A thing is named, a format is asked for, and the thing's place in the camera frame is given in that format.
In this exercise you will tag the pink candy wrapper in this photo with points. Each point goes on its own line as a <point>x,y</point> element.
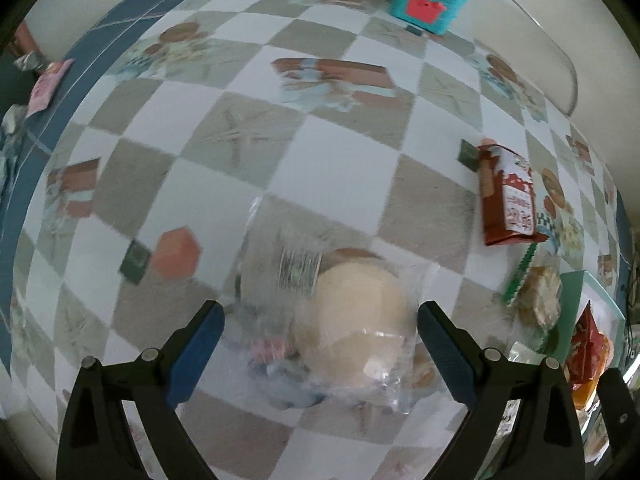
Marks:
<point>47,85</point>

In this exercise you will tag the blue and white packets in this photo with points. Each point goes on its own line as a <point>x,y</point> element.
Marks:
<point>12,130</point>

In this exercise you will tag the clear bag with pale bun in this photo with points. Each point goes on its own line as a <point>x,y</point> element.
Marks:
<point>355,310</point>

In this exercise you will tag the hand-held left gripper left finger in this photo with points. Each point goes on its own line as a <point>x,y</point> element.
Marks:
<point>197,350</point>

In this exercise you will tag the small dark square tag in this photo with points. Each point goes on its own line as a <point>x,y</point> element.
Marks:
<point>468,155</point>
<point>135,260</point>

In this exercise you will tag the silvery candy wrapper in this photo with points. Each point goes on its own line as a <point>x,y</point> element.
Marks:
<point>30,61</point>

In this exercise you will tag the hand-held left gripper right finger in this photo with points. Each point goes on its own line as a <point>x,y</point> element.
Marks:
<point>445,350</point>

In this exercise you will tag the brown wooden post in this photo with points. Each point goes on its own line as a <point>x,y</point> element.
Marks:
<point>22,40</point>

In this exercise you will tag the shiny red snack packet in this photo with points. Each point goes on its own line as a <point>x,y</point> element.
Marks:
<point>587,345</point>

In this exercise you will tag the checkered printed tablecloth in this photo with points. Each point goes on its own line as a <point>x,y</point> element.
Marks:
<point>330,160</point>

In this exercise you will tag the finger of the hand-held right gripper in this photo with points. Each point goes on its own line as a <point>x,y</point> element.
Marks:
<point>617,410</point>

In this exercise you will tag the green-edged clear cookie packet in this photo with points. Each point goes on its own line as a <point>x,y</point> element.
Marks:
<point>537,290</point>

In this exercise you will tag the green tray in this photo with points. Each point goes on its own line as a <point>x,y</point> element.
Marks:
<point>575,290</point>

